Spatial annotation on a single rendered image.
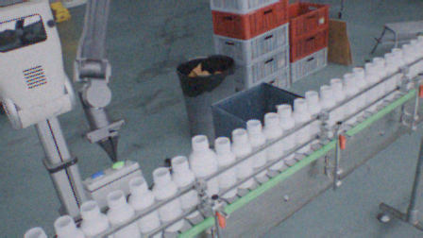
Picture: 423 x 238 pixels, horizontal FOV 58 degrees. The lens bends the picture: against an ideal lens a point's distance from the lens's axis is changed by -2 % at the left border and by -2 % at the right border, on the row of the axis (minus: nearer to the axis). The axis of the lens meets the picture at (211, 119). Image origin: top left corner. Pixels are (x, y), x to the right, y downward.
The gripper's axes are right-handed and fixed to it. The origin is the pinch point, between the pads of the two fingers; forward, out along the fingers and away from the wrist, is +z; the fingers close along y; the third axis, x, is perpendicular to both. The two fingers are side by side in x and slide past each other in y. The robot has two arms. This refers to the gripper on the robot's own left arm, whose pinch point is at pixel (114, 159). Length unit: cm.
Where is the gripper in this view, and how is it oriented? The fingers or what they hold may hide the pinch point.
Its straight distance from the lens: 105.0
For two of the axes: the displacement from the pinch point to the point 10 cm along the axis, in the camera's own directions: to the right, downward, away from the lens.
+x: -5.3, 0.0, 8.5
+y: 7.9, -3.6, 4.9
